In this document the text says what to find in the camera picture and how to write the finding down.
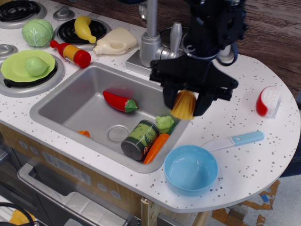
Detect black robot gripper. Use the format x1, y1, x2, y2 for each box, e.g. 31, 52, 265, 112
150, 55, 238, 116

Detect yellow toy corn piece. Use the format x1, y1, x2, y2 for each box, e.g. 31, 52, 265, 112
170, 90, 196, 120

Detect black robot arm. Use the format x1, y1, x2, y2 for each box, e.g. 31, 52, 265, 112
150, 0, 248, 116

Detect light blue plastic bowl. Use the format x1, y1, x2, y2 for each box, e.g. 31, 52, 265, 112
164, 145, 219, 197

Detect light green toy broccoli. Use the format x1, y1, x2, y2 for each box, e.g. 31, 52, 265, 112
155, 116, 175, 133

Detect grey vertical support pole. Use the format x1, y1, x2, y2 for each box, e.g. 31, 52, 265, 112
217, 45, 235, 63

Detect silver toy faucet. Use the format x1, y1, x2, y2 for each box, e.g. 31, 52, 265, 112
126, 0, 182, 77

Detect orange toy carrot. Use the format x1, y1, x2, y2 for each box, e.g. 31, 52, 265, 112
143, 133, 170, 164

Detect green labelled toy can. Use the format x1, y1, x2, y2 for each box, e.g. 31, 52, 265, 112
121, 120, 160, 161

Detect silver toy metal pot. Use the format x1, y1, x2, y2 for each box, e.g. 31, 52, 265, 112
160, 27, 189, 48

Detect silver toy sink basin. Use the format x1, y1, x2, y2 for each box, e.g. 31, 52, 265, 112
30, 63, 189, 173

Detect red toy chili pepper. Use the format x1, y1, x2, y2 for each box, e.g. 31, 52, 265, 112
103, 91, 139, 113

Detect red white toy sushi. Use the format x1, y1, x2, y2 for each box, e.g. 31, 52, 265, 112
255, 86, 281, 118

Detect cream toy detergent jug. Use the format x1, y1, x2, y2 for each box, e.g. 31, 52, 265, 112
93, 27, 137, 55

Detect orange toy piece in sink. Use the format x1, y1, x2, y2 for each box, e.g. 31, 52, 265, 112
78, 130, 90, 138

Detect red toy ketchup bottle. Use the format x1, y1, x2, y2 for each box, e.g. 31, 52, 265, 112
50, 40, 91, 68

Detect back right stove burner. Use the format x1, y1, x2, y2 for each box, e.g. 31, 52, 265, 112
54, 19, 111, 51

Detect stove burner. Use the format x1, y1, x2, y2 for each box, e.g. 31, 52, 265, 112
0, 55, 65, 98
0, 0, 47, 29
54, 19, 111, 51

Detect front left stove burner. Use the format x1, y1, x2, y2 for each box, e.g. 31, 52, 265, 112
0, 55, 65, 98

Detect grey stove knob back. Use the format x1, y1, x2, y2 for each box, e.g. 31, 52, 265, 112
53, 6, 75, 21

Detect grey stove knob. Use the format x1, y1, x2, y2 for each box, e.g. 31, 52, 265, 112
0, 44, 18, 60
53, 6, 75, 21

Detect pale green toy pear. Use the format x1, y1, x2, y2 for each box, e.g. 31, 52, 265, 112
24, 56, 49, 76

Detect green toy cabbage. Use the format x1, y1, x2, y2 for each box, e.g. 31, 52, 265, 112
22, 19, 54, 47

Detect lime green toy plate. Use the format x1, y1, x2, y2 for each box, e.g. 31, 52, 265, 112
0, 50, 55, 82

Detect grey stove knob front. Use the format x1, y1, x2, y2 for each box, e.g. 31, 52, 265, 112
0, 44, 18, 60

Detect back left stove burner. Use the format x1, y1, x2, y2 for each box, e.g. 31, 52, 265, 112
0, 0, 47, 29

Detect yellow toy on floor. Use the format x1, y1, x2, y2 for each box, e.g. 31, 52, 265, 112
9, 210, 29, 226

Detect blue handled toy knife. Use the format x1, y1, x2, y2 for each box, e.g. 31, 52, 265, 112
202, 131, 265, 151

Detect silver oven door handle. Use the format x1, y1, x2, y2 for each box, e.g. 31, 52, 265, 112
18, 163, 141, 226

